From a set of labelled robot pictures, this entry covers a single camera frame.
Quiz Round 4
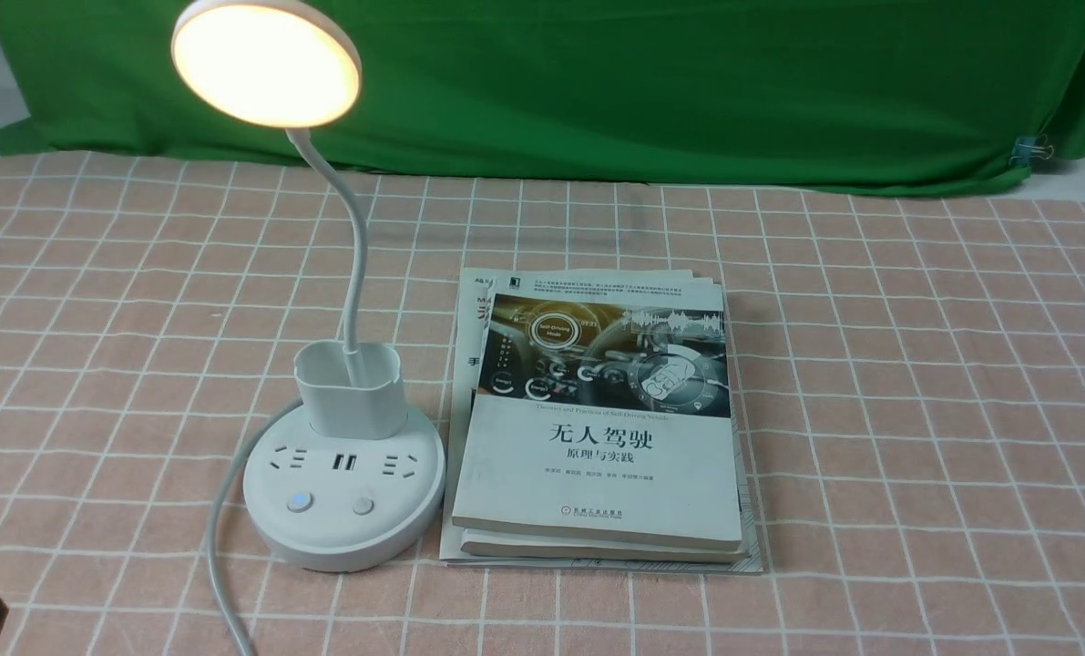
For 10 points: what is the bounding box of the bottom book in stack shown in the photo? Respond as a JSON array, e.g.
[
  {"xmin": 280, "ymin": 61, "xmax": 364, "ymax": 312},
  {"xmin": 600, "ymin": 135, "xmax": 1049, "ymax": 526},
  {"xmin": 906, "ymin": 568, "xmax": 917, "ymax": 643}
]
[{"xmin": 439, "ymin": 267, "xmax": 764, "ymax": 576}]

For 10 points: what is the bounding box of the top self-driving car book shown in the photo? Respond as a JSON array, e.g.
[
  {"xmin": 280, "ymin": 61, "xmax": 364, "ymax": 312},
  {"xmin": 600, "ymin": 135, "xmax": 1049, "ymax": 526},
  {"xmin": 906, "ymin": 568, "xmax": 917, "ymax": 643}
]
[{"xmin": 452, "ymin": 270, "xmax": 744, "ymax": 552}]

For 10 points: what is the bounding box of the blue binder clip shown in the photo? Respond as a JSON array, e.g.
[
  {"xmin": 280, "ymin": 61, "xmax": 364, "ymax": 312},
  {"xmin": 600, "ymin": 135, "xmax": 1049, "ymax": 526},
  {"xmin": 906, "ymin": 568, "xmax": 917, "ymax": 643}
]
[{"xmin": 1008, "ymin": 134, "xmax": 1055, "ymax": 168}]

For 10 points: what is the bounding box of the green backdrop cloth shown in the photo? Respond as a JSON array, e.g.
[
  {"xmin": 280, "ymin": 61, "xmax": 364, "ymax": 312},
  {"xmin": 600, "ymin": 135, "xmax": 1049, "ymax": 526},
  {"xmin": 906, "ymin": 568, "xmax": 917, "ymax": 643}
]
[{"xmin": 0, "ymin": 0, "xmax": 1085, "ymax": 198}]

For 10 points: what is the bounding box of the white lamp power cable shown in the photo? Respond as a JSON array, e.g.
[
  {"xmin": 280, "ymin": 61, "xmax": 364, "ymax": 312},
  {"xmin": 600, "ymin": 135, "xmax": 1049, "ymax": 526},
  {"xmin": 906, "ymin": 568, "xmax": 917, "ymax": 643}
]
[{"xmin": 205, "ymin": 397, "xmax": 304, "ymax": 656}]

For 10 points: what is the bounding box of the pink checkered tablecloth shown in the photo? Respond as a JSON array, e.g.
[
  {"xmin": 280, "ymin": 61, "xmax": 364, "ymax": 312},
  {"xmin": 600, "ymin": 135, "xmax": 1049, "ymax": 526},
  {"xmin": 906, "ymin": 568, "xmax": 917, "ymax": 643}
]
[{"xmin": 0, "ymin": 153, "xmax": 1085, "ymax": 655}]

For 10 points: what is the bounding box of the white desk lamp with sockets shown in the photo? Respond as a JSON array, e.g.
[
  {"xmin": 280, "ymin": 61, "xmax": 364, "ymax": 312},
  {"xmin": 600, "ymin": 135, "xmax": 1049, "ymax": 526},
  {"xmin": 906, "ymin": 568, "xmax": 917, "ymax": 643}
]
[{"xmin": 170, "ymin": 1, "xmax": 446, "ymax": 573}]

